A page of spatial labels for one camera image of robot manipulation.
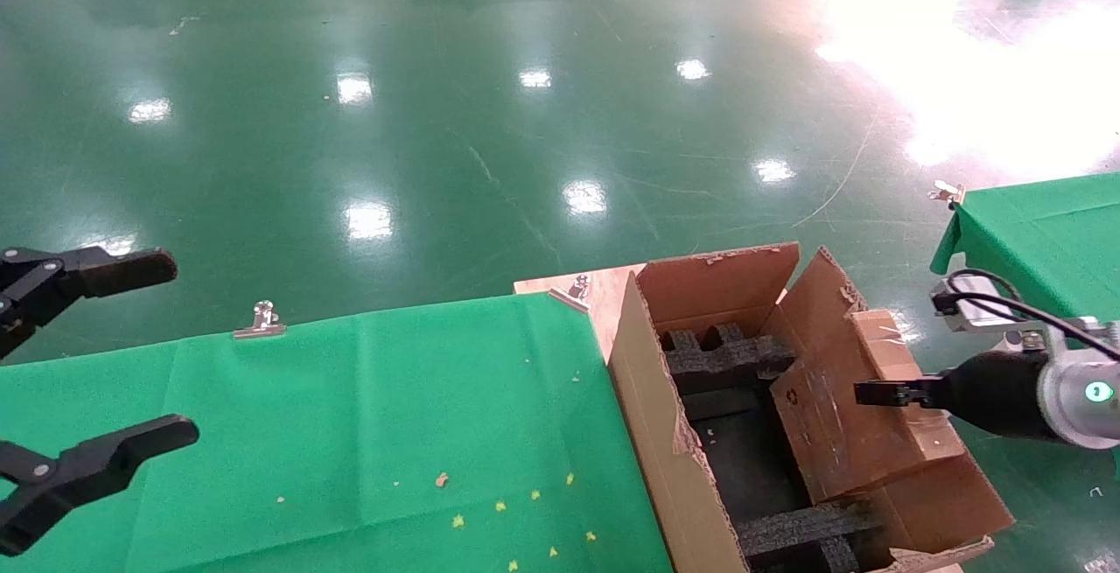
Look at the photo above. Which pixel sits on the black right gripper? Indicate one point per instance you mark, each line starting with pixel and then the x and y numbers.
pixel 997 394

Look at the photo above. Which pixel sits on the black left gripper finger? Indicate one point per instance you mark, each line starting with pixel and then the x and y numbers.
pixel 105 459
pixel 131 271

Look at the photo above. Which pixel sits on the small brown cardboard box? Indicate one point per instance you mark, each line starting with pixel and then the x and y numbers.
pixel 840 442

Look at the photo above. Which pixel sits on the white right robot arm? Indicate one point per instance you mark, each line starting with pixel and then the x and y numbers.
pixel 1085 420

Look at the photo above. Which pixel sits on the large open cardboard carton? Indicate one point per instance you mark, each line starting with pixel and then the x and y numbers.
pixel 647 398

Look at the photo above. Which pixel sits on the silver binder clip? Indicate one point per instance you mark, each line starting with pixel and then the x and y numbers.
pixel 260 324
pixel 577 289
pixel 948 194

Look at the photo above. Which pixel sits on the black foam insert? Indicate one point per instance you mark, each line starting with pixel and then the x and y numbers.
pixel 726 359
pixel 805 529

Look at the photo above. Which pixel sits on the large green tablecloth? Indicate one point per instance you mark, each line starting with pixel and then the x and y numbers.
pixel 306 424

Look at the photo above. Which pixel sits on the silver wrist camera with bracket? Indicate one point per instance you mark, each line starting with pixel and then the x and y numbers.
pixel 980 317

